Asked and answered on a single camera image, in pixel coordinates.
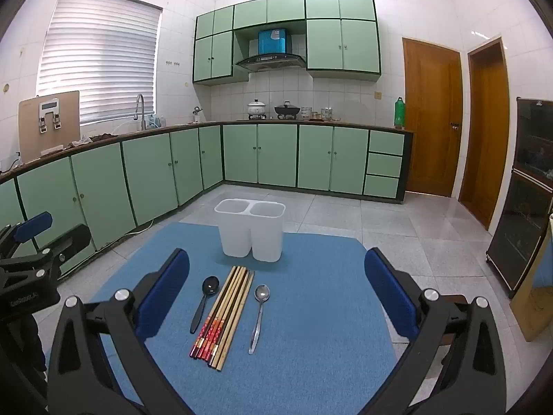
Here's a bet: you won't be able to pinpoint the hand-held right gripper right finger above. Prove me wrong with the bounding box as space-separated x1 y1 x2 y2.
364 247 507 415

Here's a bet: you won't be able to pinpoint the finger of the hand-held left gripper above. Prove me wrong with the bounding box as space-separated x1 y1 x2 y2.
0 224 92 279
0 212 53 264

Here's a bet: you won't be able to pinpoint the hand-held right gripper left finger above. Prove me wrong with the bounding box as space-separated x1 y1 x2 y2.
47 248 195 415

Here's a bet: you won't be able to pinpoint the black chopstick with red handle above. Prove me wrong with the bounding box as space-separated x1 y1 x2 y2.
201 267 245 361
189 267 237 359

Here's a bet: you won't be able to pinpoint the tan chopstick with red handle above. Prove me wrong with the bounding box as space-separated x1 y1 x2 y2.
195 267 242 360
207 268 249 362

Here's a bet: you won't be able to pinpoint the plain bamboo chopstick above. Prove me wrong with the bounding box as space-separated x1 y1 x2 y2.
211 270 252 369
217 270 256 373

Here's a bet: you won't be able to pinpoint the white double utensil holder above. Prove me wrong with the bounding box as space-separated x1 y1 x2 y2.
215 198 286 263

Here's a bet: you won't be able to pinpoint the metal spoon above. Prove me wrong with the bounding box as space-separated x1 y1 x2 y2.
248 284 271 355

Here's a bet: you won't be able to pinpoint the blue tablecloth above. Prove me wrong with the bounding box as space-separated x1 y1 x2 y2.
45 222 398 415

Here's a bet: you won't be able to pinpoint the brown wooden board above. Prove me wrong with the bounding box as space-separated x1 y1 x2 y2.
18 91 81 163

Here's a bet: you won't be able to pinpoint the green cabinet drawer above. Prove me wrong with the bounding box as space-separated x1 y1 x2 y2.
364 174 401 197
366 153 403 178
369 130 405 155

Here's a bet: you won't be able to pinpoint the white clamp device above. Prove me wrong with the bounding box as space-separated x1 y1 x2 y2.
38 100 62 132

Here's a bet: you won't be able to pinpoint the cardboard box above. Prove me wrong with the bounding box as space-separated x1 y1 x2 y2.
510 220 553 342

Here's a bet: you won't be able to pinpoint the metal kitchen faucet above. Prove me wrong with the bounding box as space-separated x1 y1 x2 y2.
133 94 147 131

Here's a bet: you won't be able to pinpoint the black glass cabinet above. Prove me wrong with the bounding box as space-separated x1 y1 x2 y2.
486 97 553 299

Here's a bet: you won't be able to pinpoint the green base kitchen cabinets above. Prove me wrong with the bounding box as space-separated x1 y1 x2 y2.
0 121 414 277

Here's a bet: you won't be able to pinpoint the wooden door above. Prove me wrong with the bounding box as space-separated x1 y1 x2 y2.
458 38 507 231
403 37 464 198

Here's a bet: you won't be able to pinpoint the white window blind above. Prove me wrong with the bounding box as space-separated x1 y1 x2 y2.
36 0 164 126

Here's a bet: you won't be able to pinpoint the gas stove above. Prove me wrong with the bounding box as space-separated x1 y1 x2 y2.
237 114 303 122

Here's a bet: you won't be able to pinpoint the range hood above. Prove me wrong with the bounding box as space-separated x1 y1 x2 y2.
235 28 307 72

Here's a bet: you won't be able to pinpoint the green wall cabinets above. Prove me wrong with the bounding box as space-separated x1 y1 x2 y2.
193 0 383 86

